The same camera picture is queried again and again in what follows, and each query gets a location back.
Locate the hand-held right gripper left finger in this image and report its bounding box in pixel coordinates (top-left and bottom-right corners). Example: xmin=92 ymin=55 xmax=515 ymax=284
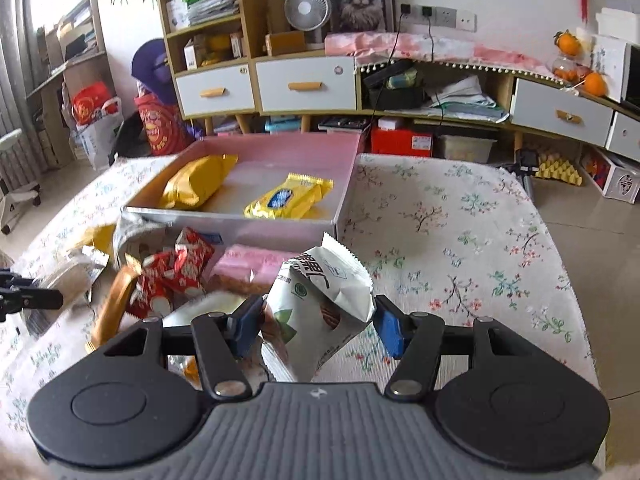
xmin=102 ymin=295 xmax=266 ymax=402

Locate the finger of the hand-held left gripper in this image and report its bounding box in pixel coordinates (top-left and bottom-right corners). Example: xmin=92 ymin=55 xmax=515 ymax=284
xmin=0 ymin=269 xmax=32 ymax=290
xmin=0 ymin=287 xmax=65 ymax=322

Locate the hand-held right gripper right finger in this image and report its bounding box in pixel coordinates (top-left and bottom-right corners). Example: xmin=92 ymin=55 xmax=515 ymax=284
xmin=374 ymin=295 xmax=531 ymax=402

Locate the clear round biscuit packet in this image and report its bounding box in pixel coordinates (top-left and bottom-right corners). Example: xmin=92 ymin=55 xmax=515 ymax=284
xmin=42 ymin=245 xmax=108 ymax=311

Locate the pink snack packet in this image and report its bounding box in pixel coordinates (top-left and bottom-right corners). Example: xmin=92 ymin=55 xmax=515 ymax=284
xmin=207 ymin=244 xmax=301 ymax=301

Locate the white green snack packet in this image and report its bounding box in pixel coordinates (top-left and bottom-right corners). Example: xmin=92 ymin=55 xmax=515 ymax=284
xmin=260 ymin=232 xmax=376 ymax=383

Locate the golden snack packet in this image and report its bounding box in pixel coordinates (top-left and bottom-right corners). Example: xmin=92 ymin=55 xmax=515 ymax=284
xmin=92 ymin=265 xmax=143 ymax=348

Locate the small yellow snack packet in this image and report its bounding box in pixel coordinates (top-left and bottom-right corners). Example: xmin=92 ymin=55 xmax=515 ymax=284
xmin=82 ymin=224 xmax=118 ymax=256

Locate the yellow packet with blue label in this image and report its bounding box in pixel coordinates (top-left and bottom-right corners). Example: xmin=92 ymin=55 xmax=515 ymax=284
xmin=243 ymin=172 xmax=334 ymax=221

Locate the plain yellow snack packet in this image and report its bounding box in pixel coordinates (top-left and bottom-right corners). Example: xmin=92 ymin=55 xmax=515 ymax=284
xmin=159 ymin=154 xmax=239 ymax=211

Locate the pink storage box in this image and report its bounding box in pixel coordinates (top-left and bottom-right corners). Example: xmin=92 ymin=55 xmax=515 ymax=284
xmin=121 ymin=132 xmax=368 ymax=261

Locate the red white snack packet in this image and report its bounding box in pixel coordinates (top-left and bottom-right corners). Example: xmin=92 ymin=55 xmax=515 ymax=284
xmin=172 ymin=226 xmax=216 ymax=296
xmin=125 ymin=255 xmax=176 ymax=318

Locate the white stool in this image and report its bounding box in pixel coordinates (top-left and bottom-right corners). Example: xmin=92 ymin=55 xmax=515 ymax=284
xmin=0 ymin=129 xmax=42 ymax=235

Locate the clear silver snack packet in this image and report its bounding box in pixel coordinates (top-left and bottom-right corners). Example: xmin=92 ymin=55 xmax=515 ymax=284
xmin=112 ymin=217 xmax=168 ymax=271

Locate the white shopping bag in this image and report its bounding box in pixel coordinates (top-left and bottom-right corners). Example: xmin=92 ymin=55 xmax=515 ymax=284
xmin=75 ymin=97 xmax=125 ymax=171

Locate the red cardboard box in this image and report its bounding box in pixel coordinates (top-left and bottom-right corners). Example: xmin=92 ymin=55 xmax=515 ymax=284
xmin=370 ymin=127 xmax=435 ymax=157

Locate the small red gift bag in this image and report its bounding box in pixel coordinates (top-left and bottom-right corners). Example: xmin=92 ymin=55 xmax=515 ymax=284
xmin=71 ymin=82 xmax=116 ymax=126

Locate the clear plastic bin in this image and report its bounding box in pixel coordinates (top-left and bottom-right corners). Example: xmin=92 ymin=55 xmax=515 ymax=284
xmin=435 ymin=132 xmax=496 ymax=163

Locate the light blue box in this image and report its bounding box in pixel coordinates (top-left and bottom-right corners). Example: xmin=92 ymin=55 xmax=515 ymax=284
xmin=264 ymin=116 xmax=301 ymax=135

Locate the large red gift bag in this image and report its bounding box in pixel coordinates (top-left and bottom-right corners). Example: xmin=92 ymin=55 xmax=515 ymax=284
xmin=134 ymin=92 xmax=193 ymax=157

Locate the black flat case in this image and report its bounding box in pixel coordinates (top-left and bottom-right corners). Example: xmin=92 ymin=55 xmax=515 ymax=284
xmin=318 ymin=116 xmax=373 ymax=131

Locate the grey curtain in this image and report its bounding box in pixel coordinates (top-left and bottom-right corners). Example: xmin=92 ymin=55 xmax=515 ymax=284
xmin=0 ymin=0 xmax=46 ymax=176

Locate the wooden bookshelf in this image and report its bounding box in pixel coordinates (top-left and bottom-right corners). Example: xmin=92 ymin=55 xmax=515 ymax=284
xmin=25 ymin=0 xmax=108 ymax=171

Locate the yellow egg tray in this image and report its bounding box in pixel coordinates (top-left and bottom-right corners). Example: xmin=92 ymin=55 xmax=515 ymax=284
xmin=532 ymin=154 xmax=583 ymax=186

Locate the black box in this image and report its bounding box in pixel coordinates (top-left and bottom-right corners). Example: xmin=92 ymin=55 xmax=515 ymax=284
xmin=362 ymin=57 xmax=426 ymax=111

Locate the white drawer with lock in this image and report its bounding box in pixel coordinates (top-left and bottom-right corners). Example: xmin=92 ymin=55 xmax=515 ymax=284
xmin=174 ymin=62 xmax=256 ymax=120

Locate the loose paper pile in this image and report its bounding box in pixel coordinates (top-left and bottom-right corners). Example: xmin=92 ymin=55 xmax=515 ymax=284
xmin=425 ymin=75 xmax=511 ymax=123

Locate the wide white drawer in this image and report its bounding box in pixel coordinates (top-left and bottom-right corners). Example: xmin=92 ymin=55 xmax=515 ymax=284
xmin=254 ymin=54 xmax=358 ymax=115

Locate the purple bag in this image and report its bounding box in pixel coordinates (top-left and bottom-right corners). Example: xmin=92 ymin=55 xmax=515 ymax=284
xmin=131 ymin=37 xmax=173 ymax=106

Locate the long wooden cabinet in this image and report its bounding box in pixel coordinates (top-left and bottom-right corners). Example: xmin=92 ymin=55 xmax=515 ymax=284
xmin=355 ymin=57 xmax=640 ymax=161

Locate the white carved box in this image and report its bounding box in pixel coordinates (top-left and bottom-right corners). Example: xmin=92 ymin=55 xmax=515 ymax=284
xmin=582 ymin=147 xmax=640 ymax=198

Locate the pink patterned cloth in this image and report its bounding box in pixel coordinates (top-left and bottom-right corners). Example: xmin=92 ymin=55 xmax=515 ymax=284
xmin=324 ymin=31 xmax=561 ymax=81

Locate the brown cardboard box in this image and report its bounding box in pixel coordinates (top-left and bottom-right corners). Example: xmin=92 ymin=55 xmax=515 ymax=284
xmin=265 ymin=31 xmax=307 ymax=57

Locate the wooden shelf cabinet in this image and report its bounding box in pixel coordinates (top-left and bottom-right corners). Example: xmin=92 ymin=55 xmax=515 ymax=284
xmin=157 ymin=0 xmax=361 ymax=136

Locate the small white drawer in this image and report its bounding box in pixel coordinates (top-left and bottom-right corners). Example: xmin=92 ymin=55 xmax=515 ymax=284
xmin=606 ymin=110 xmax=640 ymax=156

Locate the glass jar of oranges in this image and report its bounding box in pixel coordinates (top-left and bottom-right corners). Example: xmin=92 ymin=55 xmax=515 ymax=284
xmin=551 ymin=55 xmax=586 ymax=85

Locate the orange fruit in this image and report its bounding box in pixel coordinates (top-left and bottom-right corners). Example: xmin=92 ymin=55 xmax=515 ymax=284
xmin=554 ymin=30 xmax=583 ymax=57
xmin=582 ymin=72 xmax=608 ymax=97

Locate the white desk fan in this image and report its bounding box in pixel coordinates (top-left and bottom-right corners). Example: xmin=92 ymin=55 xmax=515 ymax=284
xmin=284 ymin=0 xmax=333 ymax=46

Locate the stack of papers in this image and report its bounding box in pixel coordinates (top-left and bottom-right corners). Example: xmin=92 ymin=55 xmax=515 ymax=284
xmin=167 ymin=0 xmax=241 ymax=28

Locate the black microwave oven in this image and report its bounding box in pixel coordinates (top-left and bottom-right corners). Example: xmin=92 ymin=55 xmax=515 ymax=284
xmin=620 ymin=45 xmax=640 ymax=111

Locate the black power cable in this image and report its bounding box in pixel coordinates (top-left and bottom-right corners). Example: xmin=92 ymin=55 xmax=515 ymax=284
xmin=369 ymin=10 xmax=407 ymax=133

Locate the wall socket row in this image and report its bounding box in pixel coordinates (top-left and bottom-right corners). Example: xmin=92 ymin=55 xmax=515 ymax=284
xmin=400 ymin=2 xmax=476 ymax=31

